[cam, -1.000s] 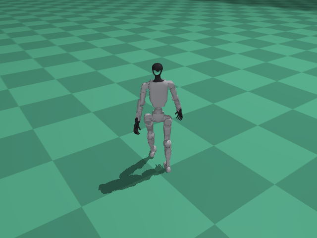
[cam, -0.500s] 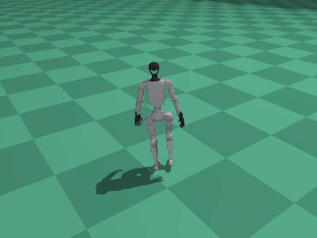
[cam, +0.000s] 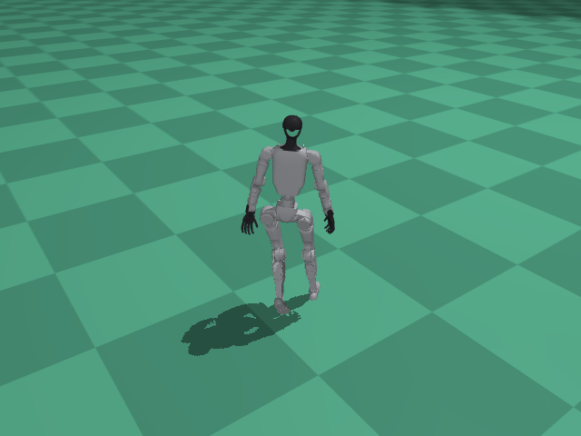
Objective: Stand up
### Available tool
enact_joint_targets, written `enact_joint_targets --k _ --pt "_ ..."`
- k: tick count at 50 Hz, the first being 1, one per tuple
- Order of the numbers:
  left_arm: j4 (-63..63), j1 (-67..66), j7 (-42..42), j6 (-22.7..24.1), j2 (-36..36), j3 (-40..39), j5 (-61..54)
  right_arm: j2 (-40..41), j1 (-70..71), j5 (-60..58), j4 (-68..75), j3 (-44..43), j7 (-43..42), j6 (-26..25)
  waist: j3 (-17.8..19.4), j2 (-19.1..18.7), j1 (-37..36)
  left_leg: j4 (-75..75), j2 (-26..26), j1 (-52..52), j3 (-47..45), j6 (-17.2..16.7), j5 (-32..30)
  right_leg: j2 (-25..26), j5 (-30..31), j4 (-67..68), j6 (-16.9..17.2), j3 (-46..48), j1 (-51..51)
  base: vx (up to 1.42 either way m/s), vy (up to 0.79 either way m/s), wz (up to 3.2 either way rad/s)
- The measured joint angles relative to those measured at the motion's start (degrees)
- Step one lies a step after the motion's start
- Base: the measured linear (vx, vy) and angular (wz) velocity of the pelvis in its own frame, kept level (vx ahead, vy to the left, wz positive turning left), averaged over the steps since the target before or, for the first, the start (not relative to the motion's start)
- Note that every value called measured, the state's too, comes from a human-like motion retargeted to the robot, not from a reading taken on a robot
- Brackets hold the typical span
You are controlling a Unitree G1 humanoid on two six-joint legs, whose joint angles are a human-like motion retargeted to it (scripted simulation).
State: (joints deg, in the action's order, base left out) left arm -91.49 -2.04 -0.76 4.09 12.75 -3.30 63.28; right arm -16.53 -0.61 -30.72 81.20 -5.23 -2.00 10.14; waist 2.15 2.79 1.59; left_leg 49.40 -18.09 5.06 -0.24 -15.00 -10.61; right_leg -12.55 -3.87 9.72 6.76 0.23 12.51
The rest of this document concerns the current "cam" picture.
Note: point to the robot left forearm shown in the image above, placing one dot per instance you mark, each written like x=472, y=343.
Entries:
x=253, y=196

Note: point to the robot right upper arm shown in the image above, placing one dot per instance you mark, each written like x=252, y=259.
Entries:
x=314, y=158

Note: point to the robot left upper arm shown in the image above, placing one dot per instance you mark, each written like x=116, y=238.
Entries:
x=262, y=166

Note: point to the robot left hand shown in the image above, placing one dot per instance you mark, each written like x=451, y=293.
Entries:
x=248, y=219

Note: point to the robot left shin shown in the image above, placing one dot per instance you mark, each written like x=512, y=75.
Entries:
x=278, y=271

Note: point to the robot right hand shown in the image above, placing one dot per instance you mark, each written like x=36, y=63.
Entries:
x=330, y=222

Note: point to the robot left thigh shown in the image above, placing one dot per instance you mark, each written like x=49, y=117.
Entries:
x=273, y=229

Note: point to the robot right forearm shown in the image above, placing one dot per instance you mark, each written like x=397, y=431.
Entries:
x=325, y=198

